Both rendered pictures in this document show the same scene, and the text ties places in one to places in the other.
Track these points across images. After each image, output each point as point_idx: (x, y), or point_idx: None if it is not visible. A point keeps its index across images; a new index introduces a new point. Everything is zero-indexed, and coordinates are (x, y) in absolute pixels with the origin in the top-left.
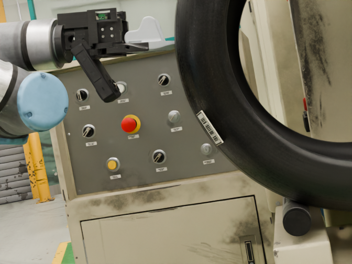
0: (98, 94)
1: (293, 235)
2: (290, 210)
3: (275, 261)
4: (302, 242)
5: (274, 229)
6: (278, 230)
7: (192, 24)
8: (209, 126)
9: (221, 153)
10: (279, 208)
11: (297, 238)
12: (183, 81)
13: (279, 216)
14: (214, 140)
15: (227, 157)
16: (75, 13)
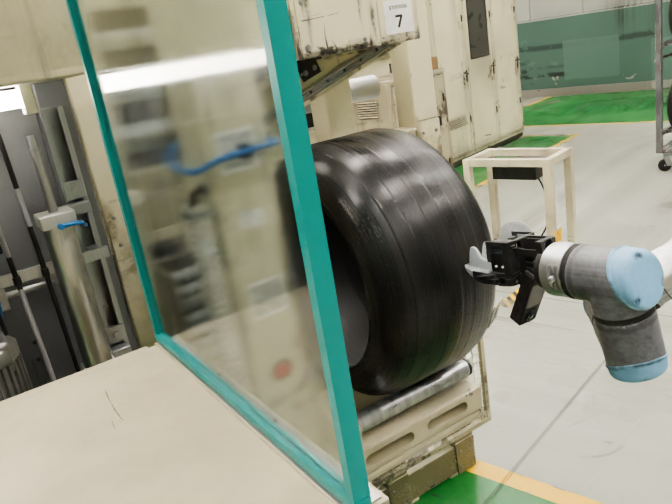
0: (535, 313)
1: (450, 391)
2: (466, 359)
3: (481, 393)
4: (462, 381)
5: (436, 410)
6: (440, 405)
7: (491, 239)
8: (498, 308)
9: (478, 339)
10: (371, 443)
11: (454, 387)
12: (494, 285)
13: (397, 428)
14: (491, 322)
15: (479, 339)
16: (539, 237)
